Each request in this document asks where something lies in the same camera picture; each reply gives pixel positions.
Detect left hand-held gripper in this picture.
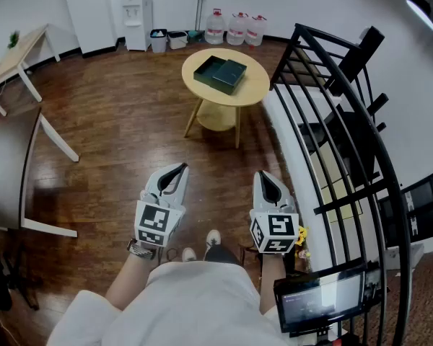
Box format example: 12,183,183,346
134,162,191,248

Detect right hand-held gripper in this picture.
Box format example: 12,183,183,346
249,170,300,255

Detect dark green box half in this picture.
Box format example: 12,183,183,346
193,55,227,86

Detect person's left forearm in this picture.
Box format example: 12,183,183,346
104,250,157,311

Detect person's right forearm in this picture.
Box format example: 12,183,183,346
258,252,287,316

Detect yellow sunflowers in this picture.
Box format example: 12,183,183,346
294,225,310,260

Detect silver wristwatch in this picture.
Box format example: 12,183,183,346
126,238,158,261

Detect person's black trousers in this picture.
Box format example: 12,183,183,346
203,244,241,266

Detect round light wooden side table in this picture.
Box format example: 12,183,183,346
181,48,271,149

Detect small black monitor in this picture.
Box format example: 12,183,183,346
273,260,384,335

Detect person's white shirt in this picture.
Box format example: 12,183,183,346
45,260,287,346

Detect black metal railing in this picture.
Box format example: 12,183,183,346
269,22,413,346

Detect grey waste bin black rim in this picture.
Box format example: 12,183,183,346
149,28,168,54

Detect white waste bin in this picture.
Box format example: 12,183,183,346
167,30,189,50

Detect black framed glass partition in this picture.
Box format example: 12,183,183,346
377,167,433,249

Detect white water dispenser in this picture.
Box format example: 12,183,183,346
121,0,154,52

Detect black staircase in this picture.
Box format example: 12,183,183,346
324,25,390,194

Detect light wooden desk white legs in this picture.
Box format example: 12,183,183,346
0,23,61,117

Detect small green potted plant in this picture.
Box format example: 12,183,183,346
6,30,21,50

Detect black pendant lamp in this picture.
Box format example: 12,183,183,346
405,0,433,35

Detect dark table white frame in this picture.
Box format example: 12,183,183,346
0,105,81,239

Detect grey mop handle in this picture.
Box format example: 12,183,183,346
194,0,206,34

